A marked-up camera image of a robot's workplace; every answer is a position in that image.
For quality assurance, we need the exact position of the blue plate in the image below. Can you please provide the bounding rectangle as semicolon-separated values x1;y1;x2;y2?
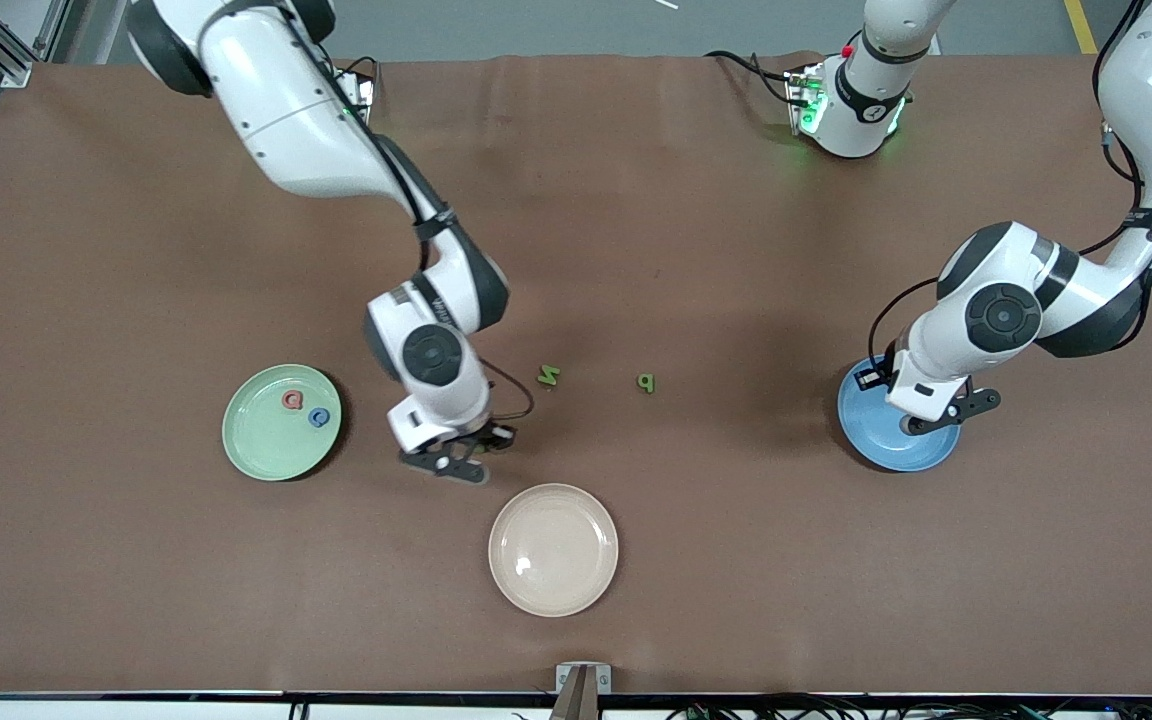
837;355;962;473

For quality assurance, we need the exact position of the beige plate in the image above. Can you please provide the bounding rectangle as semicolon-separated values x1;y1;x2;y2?
488;483;620;618

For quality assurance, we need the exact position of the light green plate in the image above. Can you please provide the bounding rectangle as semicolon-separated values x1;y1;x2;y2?
222;363;343;482

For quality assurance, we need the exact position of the brown table mat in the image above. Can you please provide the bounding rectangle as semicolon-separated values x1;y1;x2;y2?
0;52;1152;696

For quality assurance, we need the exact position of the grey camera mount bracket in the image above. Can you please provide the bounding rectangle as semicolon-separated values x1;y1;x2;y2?
548;662;613;720

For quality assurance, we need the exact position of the black cable bundle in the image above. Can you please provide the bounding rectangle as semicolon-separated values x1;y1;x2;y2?
666;695;1152;720

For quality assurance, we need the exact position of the black left base cable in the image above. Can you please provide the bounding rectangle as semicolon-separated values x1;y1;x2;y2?
704;50;802;106

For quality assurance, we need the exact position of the white table edge rail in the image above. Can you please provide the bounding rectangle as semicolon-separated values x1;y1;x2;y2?
0;692;1152;720

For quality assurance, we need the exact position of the aluminium frame profile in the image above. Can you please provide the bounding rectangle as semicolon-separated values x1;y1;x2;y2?
0;0;72;89

